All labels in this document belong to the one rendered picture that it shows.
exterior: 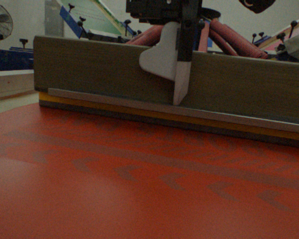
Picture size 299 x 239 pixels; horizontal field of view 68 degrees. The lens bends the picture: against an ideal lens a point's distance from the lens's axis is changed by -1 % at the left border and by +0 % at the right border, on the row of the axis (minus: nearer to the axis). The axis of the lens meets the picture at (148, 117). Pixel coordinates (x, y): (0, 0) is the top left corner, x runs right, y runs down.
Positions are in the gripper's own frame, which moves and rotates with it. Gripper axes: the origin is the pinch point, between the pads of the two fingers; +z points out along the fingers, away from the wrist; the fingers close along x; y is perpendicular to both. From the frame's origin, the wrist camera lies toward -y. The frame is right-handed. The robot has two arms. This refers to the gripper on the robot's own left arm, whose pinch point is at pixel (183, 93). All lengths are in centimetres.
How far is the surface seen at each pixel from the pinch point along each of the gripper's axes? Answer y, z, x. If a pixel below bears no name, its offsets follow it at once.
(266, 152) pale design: -9.8, 5.1, 4.2
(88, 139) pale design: 8.9, 4.4, 8.9
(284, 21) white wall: -162, -86, -437
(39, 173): 9.3, 4.4, 16.2
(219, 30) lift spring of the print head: -13, -20, -91
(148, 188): 1.5, 4.7, 15.4
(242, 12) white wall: -87, -98, -437
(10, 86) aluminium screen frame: 27.0, 1.8, -2.0
